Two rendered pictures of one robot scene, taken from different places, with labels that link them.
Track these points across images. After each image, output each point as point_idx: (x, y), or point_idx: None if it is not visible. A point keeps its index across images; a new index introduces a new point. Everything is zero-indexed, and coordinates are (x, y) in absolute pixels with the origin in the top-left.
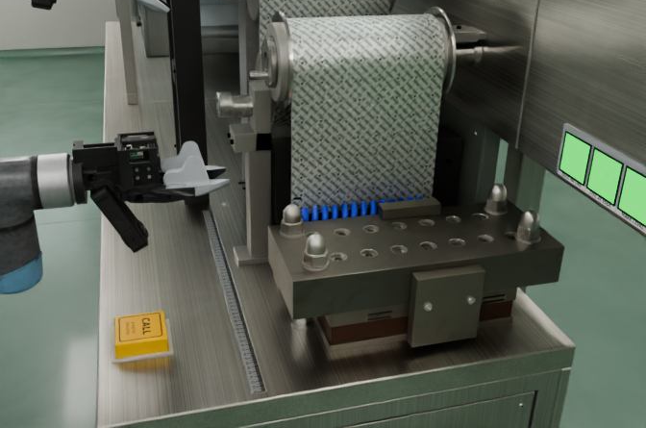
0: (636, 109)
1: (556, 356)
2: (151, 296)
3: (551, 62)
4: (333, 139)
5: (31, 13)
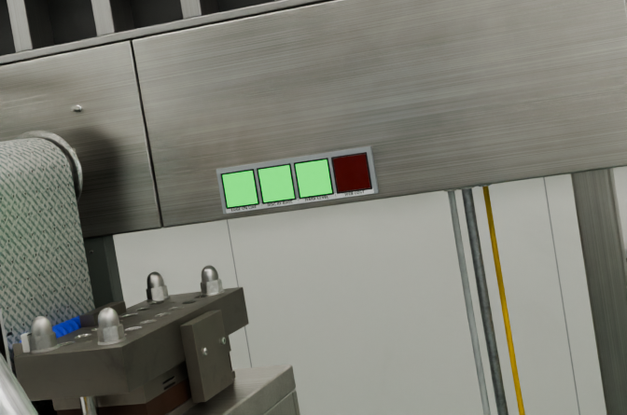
0: (281, 121)
1: (286, 377)
2: None
3: (176, 131)
4: (20, 260)
5: None
